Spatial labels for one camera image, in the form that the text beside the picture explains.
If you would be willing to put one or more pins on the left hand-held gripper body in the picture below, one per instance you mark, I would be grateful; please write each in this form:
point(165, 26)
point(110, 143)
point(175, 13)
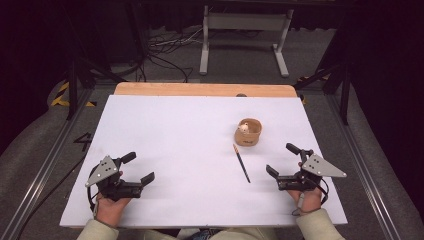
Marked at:
point(101, 170)

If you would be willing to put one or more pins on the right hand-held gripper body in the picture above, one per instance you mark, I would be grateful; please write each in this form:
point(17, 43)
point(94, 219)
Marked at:
point(320, 168)

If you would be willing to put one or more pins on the dark pencil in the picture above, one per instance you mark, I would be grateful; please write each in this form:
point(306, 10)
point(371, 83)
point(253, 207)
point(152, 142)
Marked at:
point(241, 163)

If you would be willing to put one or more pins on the round wooden pen holder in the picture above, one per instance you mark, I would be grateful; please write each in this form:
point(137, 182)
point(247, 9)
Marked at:
point(248, 137)

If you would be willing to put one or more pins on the person's right hand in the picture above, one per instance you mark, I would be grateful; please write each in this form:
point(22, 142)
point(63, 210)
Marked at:
point(308, 200)

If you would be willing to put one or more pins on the person's left hand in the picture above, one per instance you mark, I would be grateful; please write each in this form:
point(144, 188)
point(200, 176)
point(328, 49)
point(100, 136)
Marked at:
point(111, 208)

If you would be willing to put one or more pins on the white table mat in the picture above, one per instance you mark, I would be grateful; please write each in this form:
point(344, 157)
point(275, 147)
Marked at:
point(186, 150)

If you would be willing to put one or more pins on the small white figure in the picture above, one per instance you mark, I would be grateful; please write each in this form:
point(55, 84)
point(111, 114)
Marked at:
point(244, 127)

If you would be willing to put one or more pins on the black tripod stand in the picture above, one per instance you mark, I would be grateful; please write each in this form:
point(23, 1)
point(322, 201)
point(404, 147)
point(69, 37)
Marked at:
point(343, 90)
point(74, 83)

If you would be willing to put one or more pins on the yellow black hazard tape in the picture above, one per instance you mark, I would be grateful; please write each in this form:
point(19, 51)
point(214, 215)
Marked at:
point(61, 96)

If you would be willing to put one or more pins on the person's lap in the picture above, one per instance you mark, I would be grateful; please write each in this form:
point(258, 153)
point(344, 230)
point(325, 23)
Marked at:
point(213, 234)

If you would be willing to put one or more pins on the wooden table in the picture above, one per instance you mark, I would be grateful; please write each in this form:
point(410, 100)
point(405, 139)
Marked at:
point(200, 89)

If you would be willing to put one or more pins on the white metal stand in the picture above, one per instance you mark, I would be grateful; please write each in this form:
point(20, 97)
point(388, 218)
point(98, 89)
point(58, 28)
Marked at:
point(245, 21)

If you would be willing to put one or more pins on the aluminium floor rail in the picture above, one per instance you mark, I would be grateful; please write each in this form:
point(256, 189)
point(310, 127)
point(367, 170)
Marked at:
point(363, 166)
point(43, 170)

